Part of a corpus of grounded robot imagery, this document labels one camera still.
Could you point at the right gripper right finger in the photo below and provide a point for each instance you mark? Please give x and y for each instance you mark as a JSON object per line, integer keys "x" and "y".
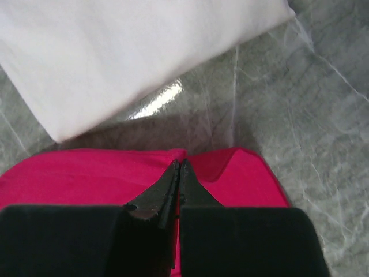
{"x": 216, "y": 240}

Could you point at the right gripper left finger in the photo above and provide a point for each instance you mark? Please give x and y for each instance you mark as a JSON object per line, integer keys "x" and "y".
{"x": 135, "y": 239}

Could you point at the pink red t-shirt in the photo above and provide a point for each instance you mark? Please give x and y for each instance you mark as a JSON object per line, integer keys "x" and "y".
{"x": 235, "y": 177}

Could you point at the folded white t-shirt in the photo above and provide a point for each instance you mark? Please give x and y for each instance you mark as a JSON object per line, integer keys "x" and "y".
{"x": 77, "y": 63}

